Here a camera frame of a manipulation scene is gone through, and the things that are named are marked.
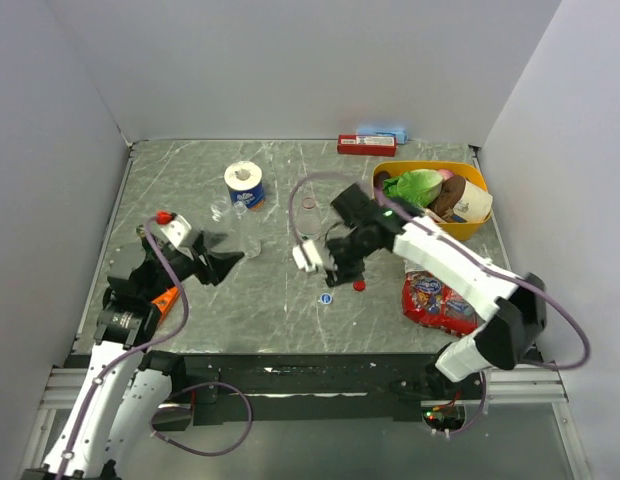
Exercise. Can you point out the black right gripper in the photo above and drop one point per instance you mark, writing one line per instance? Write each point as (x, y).
(343, 275)

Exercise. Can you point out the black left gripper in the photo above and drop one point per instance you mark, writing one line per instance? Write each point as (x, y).
(219, 263)

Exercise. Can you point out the blue white bottle cap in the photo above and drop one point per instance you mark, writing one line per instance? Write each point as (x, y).
(325, 299)

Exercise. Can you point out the red label clear bottle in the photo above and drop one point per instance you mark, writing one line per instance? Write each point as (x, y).
(308, 219)

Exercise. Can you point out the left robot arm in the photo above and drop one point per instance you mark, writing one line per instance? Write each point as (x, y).
(128, 377)

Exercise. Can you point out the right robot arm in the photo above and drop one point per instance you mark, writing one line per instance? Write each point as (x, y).
(510, 307)

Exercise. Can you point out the red bottle cap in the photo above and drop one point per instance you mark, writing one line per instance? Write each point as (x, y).
(359, 285)

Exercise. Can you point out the small clear plastic bottle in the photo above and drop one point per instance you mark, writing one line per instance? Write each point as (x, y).
(221, 211)

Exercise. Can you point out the orange snack box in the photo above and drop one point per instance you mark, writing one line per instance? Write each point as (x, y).
(166, 301)

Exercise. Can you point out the toilet paper roll blue wrapper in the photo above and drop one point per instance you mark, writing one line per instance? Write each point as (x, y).
(243, 180)

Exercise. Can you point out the red snack bag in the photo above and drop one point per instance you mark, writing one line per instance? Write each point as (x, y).
(432, 304)

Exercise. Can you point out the purple eggplant toy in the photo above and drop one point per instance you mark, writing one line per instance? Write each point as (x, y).
(379, 185)

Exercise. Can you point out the green lettuce toy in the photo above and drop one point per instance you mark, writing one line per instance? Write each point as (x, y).
(418, 187)

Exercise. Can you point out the yellow plastic basket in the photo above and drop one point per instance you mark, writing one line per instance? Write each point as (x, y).
(460, 231)

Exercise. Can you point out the red rectangular box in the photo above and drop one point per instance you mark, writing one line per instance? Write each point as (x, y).
(367, 145)

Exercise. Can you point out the brown bread toy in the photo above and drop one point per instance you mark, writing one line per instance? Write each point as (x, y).
(447, 192)

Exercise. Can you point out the blue packet behind box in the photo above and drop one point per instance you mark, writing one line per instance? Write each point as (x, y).
(399, 133)

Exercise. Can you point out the beige paper cup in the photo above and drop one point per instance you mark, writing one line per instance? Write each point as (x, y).
(470, 204)

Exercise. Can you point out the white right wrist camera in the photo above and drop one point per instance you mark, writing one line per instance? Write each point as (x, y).
(308, 256)

